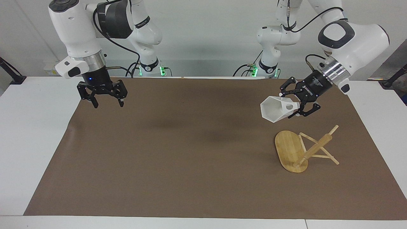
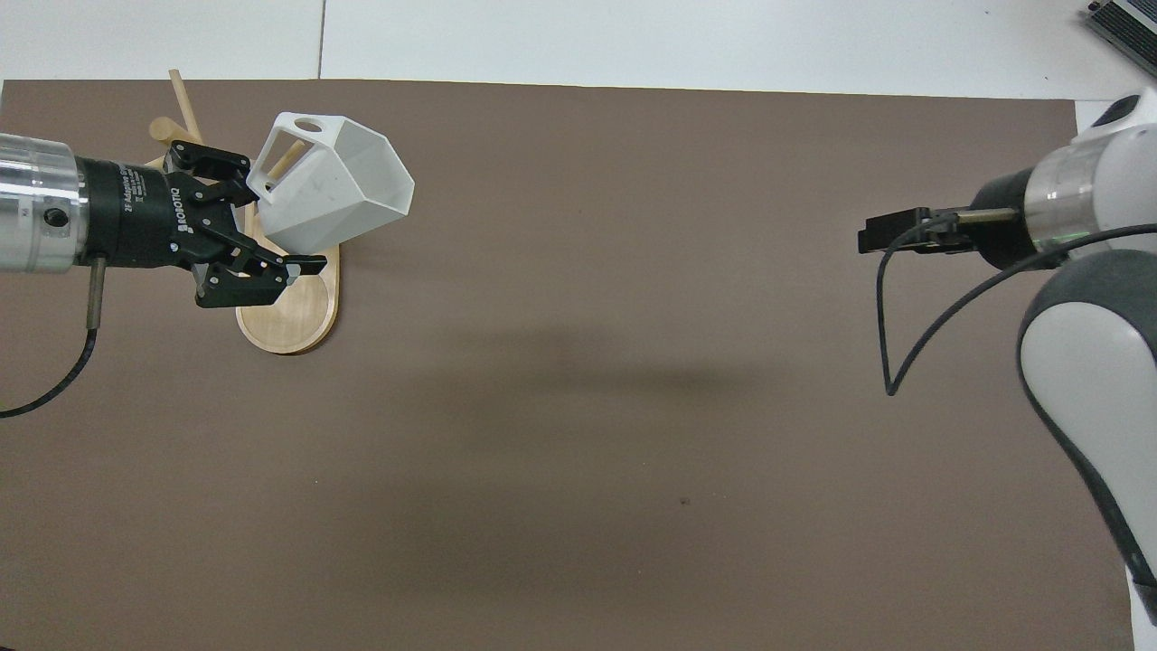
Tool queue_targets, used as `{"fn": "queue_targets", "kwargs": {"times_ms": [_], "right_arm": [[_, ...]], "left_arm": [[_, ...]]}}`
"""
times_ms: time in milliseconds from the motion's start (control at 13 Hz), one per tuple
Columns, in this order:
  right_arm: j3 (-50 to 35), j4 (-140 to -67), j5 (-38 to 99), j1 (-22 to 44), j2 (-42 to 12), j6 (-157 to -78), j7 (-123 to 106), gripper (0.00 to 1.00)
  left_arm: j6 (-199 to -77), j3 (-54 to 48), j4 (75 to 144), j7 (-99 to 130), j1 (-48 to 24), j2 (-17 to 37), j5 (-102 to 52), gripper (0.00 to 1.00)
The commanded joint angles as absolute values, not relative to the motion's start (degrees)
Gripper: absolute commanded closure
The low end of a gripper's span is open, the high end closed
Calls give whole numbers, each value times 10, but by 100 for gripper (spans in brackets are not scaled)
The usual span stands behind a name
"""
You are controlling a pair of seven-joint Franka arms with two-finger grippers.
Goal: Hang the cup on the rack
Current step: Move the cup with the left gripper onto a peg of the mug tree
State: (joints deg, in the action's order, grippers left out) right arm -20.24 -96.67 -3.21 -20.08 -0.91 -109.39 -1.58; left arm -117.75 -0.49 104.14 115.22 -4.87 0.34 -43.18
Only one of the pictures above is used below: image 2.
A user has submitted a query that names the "black cable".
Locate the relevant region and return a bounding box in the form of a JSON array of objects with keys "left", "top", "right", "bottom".
[
  {"left": 0, "top": 257, "right": 108, "bottom": 420},
  {"left": 874, "top": 206, "right": 1157, "bottom": 398}
]

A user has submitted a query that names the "grey ribbed device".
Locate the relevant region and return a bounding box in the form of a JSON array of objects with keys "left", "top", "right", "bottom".
[{"left": 1084, "top": 0, "right": 1157, "bottom": 66}]

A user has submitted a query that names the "white angular cup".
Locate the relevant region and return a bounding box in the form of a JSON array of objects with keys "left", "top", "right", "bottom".
[{"left": 245, "top": 111, "right": 417, "bottom": 255}]

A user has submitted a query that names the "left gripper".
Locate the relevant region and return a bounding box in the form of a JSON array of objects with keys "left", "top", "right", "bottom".
[{"left": 76, "top": 140, "right": 329, "bottom": 311}]

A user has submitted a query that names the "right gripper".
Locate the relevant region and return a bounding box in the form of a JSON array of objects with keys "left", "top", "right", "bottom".
[{"left": 931, "top": 169, "right": 1068, "bottom": 271}]

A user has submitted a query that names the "wooden cup rack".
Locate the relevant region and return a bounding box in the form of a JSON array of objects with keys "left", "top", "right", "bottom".
[{"left": 147, "top": 69, "right": 343, "bottom": 356}]

